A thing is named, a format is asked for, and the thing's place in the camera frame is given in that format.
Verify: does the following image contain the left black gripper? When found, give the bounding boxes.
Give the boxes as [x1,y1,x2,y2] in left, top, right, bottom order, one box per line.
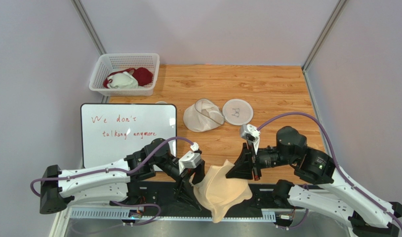
[154,155,212,211]

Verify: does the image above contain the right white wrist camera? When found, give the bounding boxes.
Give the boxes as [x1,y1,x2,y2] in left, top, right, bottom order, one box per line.
[240,124,261,155]

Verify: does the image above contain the beige bra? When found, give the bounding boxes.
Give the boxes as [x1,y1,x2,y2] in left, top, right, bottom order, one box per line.
[193,160,253,223]

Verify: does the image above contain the white plastic basket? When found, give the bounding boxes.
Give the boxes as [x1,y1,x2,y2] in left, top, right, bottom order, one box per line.
[89,53,160,96]

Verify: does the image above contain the aluminium frame rail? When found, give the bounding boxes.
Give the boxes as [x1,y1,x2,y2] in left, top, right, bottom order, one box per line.
[49,185,366,237]

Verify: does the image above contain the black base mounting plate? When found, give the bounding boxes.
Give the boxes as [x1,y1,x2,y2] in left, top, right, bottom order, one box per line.
[71,182,305,223]

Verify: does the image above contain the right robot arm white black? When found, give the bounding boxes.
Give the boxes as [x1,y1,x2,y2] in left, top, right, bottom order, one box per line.
[226,124,402,237]

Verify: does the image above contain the white bra in basket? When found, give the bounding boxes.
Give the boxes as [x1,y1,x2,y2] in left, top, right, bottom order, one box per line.
[107,72,139,89]

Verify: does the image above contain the whiteboard with red writing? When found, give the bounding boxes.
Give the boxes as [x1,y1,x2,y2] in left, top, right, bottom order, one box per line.
[80,103,177,168]

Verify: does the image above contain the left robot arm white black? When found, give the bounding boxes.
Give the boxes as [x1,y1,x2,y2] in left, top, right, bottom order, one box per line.
[30,137,205,214]

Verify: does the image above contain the round white bag lid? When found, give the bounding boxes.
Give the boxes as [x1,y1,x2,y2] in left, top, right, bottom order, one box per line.
[222,99,254,126]

